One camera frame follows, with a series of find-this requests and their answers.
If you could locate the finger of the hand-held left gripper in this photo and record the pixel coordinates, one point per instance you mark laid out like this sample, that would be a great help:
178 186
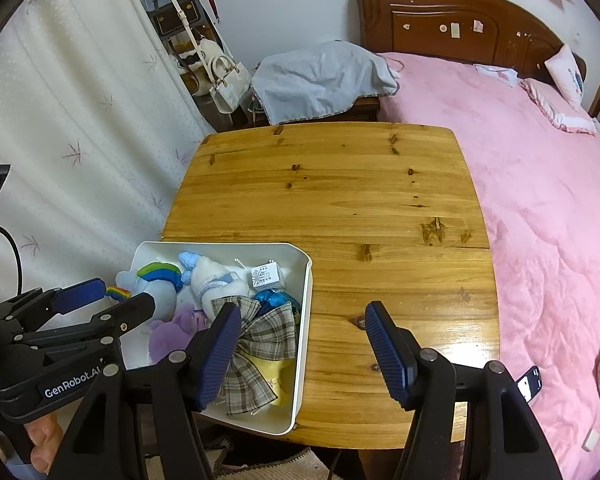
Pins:
80 295
125 315

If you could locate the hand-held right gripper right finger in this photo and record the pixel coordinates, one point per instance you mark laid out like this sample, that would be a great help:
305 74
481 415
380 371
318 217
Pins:
387 355

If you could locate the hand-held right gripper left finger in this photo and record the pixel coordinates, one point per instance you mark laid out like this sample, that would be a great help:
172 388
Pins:
220 355

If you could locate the blue rainbow unicorn plush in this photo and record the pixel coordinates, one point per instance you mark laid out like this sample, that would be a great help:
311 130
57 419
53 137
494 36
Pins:
152 290

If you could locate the white plastic bin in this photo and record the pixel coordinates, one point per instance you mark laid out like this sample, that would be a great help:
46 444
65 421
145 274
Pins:
302 340

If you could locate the blue shoulder bag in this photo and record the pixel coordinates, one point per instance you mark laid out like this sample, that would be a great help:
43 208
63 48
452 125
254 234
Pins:
172 15

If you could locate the person's left hand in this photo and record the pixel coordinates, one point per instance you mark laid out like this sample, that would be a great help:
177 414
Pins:
44 442

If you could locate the plaid fabric bow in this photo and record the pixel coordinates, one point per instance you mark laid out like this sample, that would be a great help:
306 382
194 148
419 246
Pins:
265 345

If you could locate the purple plush toy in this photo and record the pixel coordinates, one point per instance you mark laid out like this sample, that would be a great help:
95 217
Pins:
172 335

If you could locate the shiny blue item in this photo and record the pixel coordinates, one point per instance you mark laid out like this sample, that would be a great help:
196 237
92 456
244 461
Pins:
274 300

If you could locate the white blue plush toy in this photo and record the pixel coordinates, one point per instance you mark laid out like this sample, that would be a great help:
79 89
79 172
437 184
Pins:
210 277

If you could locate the small white box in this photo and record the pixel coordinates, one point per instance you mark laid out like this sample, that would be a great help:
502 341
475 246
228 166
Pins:
266 274

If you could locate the black smartphone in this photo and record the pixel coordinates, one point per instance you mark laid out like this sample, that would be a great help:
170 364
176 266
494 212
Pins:
529 384

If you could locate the white patterned curtain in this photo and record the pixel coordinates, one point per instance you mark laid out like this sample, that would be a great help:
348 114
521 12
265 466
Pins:
80 110

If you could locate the small white card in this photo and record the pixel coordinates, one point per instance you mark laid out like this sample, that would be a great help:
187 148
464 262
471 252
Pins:
591 442

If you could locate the pink blanket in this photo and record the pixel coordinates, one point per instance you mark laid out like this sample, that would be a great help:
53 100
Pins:
530 185

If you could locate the white handbag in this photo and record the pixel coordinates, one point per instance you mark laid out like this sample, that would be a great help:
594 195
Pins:
227 91

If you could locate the fluffy white brown bag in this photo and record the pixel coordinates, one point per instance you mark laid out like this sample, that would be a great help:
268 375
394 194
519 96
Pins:
197 62

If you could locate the grey cloth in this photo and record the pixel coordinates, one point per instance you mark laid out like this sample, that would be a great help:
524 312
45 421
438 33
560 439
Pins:
320 80

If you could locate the pink ruffled pillow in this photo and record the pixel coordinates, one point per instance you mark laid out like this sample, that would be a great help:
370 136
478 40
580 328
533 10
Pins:
557 110

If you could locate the white printed pillow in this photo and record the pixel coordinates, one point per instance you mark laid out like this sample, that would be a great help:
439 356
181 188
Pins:
567 77

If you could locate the brown wooden headboard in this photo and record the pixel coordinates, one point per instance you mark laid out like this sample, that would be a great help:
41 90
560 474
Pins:
425 25

